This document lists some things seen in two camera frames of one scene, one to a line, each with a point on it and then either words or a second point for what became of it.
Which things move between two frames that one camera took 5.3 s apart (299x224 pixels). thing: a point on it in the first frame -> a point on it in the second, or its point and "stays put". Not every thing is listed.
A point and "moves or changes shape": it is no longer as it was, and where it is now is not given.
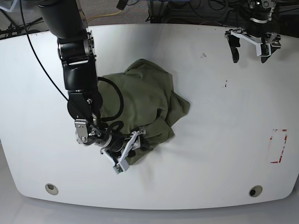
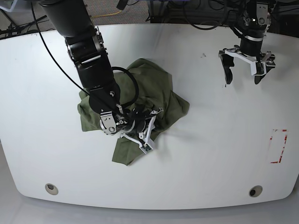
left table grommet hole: [51, 189] stays put
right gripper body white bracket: [263, 45] -> [258, 68]
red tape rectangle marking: [283, 146] stays put
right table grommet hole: [255, 191] stays put
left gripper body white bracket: [121, 164] -> [147, 147]
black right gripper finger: [264, 59] -> [257, 78]
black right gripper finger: [234, 43] -> [227, 62]
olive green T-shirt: [142, 98] moves or changes shape
